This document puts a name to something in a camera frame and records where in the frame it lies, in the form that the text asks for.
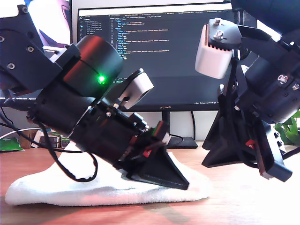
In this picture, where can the brown cardboard box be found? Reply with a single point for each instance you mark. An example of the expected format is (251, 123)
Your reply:
(24, 139)

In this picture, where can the black Huawei computer monitor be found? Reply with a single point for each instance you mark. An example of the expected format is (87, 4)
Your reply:
(164, 70)

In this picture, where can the green leafy houseplant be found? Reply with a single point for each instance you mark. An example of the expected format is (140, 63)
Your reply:
(290, 133)

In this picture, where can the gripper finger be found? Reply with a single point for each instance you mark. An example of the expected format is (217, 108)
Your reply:
(229, 154)
(225, 131)

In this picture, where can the pink white checked tea towel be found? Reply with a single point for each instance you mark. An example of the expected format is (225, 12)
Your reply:
(105, 194)

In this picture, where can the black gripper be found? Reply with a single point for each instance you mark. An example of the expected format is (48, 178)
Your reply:
(112, 136)

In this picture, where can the green foil packet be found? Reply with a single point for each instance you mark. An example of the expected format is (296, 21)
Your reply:
(9, 144)

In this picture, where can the dark brown small box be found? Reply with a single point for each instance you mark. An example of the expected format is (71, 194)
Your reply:
(54, 141)

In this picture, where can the white teal small box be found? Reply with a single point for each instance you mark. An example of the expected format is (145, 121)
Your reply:
(37, 139)

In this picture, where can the white green small box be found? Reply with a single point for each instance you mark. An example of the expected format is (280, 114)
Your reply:
(65, 142)

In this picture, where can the black monitor with purple window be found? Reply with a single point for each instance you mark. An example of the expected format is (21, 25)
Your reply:
(58, 23)

